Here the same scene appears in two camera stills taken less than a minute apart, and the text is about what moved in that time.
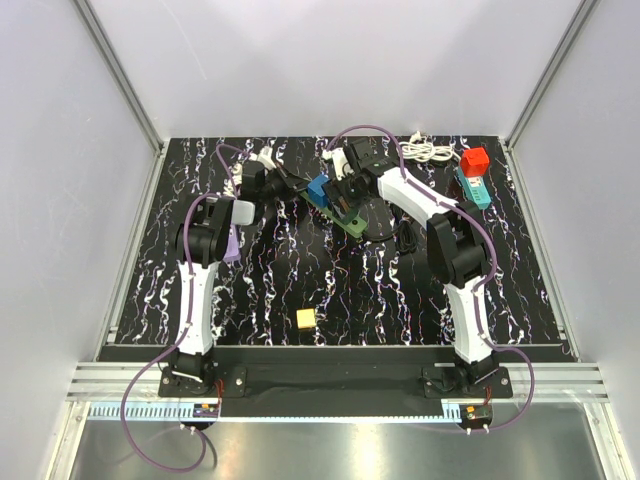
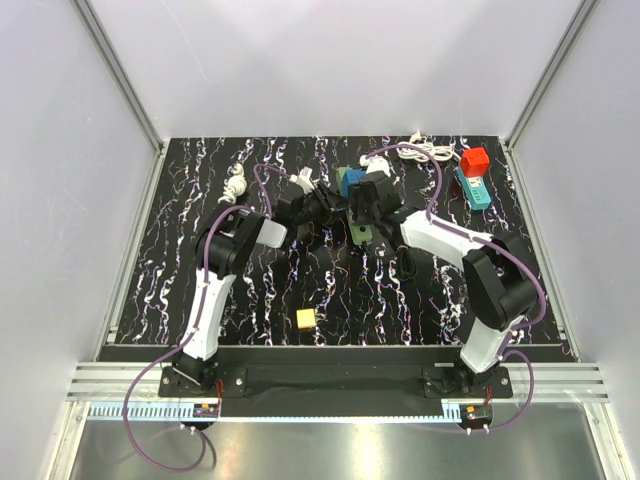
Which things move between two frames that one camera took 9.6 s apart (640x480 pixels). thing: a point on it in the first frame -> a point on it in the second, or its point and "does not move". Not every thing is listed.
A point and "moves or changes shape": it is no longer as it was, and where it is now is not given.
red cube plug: [474, 162] does not move
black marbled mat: [324, 261] does not move
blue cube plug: [317, 196] moves or changes shape
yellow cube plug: [306, 317] does not move
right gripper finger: [341, 207] -> [361, 213]
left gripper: [289, 182] -> [331, 206]
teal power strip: [475, 189] does not move
